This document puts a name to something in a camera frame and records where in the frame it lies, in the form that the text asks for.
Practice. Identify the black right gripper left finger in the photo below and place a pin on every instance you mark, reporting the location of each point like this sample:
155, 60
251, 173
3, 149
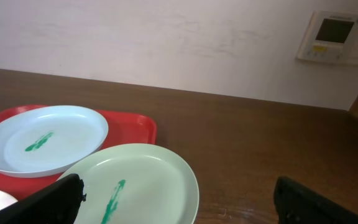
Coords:
58, 203

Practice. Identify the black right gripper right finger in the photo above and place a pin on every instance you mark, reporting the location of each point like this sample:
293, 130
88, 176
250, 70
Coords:
298, 204

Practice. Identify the light green plate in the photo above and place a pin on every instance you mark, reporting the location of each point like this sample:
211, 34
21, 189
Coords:
137, 184

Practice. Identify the light blue plate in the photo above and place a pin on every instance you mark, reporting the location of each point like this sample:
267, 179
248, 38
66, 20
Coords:
49, 140

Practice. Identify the white wall control panel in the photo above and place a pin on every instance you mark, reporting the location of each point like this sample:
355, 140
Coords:
331, 37

